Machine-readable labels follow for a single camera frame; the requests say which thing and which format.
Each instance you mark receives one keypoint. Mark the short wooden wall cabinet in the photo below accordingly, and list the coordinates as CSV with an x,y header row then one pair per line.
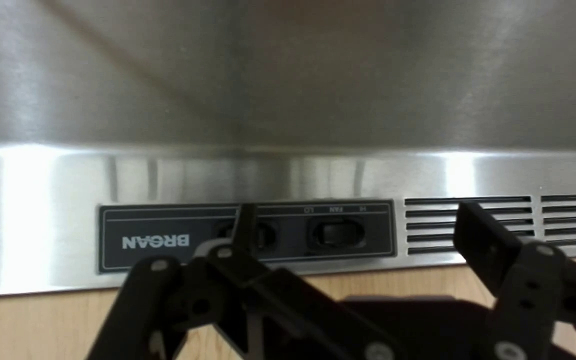
x,y
34,326

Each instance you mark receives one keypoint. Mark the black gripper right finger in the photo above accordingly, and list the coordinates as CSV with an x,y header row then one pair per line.
x,y
529,292

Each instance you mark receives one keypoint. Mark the black hood light rocker switch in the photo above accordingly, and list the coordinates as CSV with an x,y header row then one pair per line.
x,y
267,234

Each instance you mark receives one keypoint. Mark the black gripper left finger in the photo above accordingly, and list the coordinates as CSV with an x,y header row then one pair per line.
x,y
235,275

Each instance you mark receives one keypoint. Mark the stainless steel range hood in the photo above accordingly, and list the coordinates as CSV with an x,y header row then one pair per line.
x,y
301,81

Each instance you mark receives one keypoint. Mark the black hood fan rocker switch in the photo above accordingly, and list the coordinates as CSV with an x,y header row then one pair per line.
x,y
337,232

